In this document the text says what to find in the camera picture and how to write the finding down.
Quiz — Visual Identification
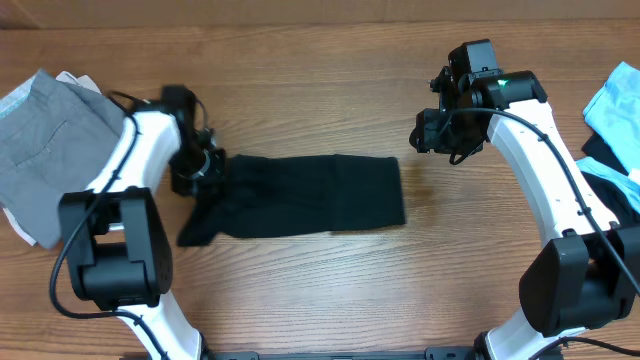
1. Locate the black t-shirt with white logo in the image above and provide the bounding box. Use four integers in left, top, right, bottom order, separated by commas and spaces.
177, 154, 406, 247

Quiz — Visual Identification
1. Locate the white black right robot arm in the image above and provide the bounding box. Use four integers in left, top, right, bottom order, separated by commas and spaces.
409, 39, 639, 360

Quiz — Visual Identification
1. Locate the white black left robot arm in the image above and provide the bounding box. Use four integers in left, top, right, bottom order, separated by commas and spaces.
49, 85, 226, 359

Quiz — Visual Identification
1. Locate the folded grey shirt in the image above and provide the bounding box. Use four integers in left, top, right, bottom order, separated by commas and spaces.
0, 68, 126, 250

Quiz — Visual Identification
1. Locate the light blue garment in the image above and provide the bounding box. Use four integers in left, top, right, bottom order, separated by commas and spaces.
577, 62, 639, 212

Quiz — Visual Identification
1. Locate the folded white garment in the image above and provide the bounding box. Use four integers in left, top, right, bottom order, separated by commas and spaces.
0, 70, 106, 247

